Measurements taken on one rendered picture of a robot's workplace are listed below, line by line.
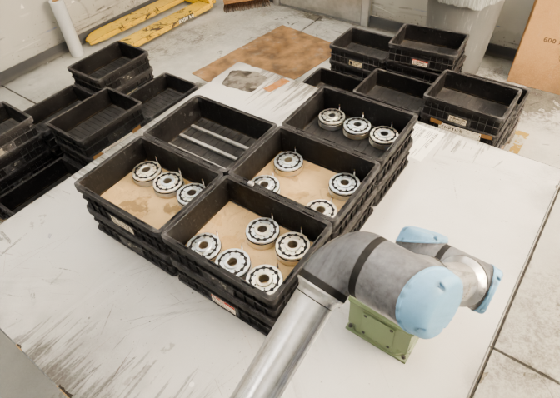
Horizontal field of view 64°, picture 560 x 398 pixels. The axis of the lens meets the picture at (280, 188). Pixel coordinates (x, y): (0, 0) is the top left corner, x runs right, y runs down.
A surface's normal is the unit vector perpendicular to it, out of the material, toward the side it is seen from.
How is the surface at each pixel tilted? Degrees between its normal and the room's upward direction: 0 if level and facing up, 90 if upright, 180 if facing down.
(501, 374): 0
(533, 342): 0
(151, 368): 0
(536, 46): 75
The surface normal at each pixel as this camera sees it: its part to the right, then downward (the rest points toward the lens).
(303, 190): -0.06, -0.71
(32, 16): 0.81, 0.38
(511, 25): -0.59, 0.59
